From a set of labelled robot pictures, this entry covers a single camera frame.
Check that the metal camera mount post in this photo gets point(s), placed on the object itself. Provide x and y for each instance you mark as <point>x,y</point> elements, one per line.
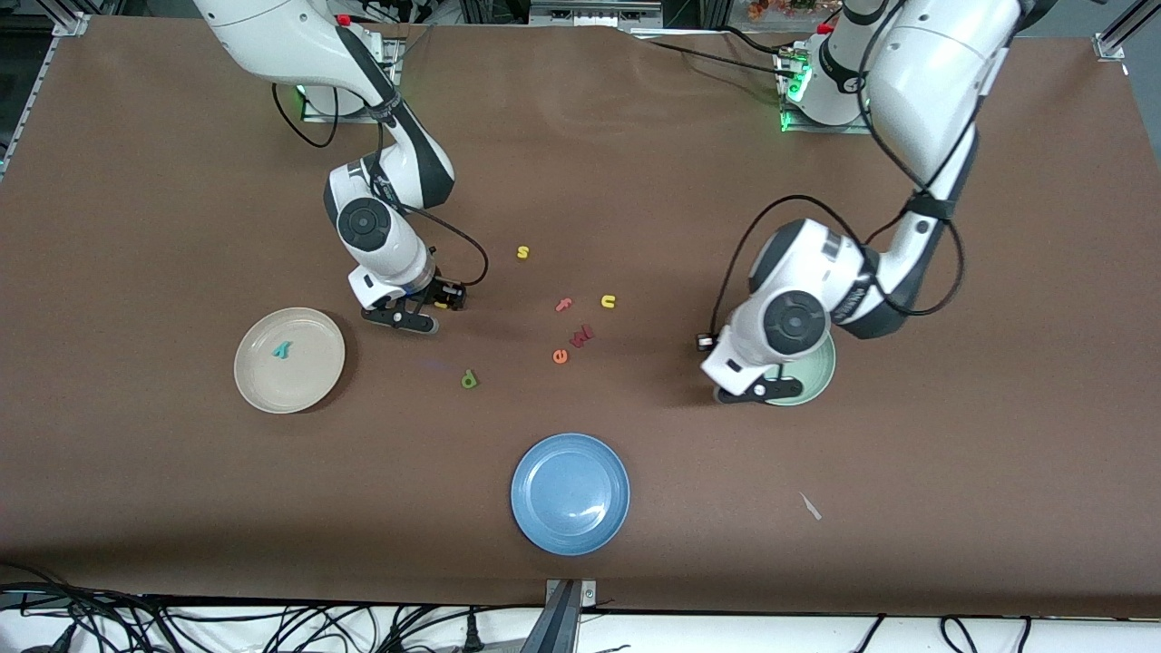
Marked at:
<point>570,603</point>

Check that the pale green round plate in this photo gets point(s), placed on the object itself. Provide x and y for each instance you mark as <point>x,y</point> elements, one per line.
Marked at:
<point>812,372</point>

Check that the teal letter y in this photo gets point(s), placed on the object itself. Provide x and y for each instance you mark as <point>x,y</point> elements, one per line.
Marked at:
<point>283,349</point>

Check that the orange leafy decoration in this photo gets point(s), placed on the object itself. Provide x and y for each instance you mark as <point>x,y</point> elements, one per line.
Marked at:
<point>789,7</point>

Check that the dark red letter w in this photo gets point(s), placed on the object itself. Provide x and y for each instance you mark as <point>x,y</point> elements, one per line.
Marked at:
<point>582,336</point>

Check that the beige round plate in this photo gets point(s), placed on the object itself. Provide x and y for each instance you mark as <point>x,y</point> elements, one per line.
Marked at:
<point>308,381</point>

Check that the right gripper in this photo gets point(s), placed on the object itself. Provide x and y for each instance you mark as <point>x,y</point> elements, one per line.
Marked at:
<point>445,292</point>

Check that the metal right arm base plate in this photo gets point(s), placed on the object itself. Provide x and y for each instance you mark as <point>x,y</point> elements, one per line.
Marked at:
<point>390,100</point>

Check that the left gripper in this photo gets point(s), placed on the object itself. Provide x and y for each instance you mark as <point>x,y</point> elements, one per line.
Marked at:
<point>714,338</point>

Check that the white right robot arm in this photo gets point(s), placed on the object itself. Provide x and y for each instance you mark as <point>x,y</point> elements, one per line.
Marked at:
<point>272,36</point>

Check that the small white paper scrap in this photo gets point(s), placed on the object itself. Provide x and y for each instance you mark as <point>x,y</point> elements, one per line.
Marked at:
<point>810,506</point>

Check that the black power plug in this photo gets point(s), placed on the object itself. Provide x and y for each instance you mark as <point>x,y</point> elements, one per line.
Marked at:
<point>471,632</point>

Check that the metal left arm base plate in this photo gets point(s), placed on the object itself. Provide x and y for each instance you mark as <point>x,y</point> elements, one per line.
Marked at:
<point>862,127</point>

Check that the aluminium frame profile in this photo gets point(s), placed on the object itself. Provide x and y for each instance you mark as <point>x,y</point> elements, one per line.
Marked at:
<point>68,18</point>
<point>1120,27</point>

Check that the blue round plate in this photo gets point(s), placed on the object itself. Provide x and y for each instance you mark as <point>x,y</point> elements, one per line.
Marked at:
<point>570,494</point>

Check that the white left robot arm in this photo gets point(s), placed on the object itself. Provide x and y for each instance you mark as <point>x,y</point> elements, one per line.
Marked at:
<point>925,73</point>

